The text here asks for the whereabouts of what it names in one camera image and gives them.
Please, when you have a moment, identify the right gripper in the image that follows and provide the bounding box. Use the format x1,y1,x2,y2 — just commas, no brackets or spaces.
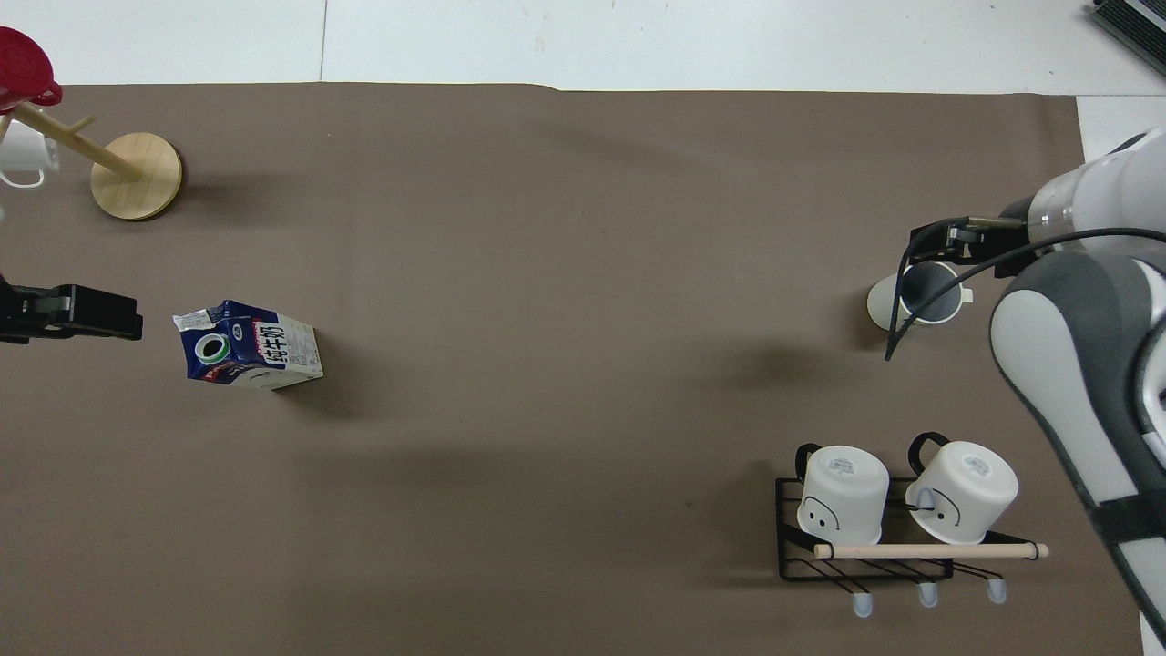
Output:
947,216,1041,279

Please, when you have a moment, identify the plain white cup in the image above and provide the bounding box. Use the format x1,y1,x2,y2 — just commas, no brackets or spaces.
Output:
865,260,975,332

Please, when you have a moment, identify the white cup with face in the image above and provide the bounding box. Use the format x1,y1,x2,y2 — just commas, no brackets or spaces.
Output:
904,431,1020,547
794,443,891,547

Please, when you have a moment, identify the blue milk carton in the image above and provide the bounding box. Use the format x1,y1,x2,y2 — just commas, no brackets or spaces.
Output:
173,300,324,392

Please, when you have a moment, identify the red cup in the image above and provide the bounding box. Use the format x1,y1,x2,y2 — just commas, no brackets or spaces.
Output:
0,26,65,116

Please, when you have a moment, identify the wooden rod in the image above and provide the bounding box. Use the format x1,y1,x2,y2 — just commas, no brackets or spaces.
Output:
813,541,1050,561

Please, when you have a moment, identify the wooden mug tree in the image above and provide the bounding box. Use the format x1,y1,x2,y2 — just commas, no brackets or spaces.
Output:
0,101,184,222

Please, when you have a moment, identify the small white mug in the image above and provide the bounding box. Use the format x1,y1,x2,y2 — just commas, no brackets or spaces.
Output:
0,118,61,190

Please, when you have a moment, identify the black cable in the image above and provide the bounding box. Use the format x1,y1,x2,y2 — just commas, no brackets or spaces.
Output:
885,219,1166,363

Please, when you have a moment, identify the black wire cup rack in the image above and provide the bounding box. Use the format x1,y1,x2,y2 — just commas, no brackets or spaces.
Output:
774,476,1050,620

